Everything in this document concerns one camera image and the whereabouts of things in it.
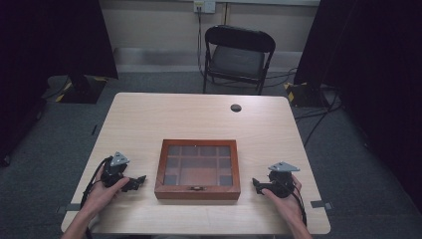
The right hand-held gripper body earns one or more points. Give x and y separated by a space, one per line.
281 181

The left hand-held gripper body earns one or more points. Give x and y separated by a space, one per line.
112 171

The wooden box with glass lid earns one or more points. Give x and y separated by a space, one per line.
198 170

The person's right hand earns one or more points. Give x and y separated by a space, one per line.
288 202

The person's left hand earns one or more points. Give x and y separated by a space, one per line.
103 194

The grey tape strip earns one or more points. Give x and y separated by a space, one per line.
68 208
321 204

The wooden table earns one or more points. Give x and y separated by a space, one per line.
185 116

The black stand base with yellow tape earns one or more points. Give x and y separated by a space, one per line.
78 89
303 93

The dark curtain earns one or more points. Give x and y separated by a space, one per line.
375 83
40 66

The black folding chair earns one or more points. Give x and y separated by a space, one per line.
237 58

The white wall socket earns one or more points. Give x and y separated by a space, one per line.
204 6

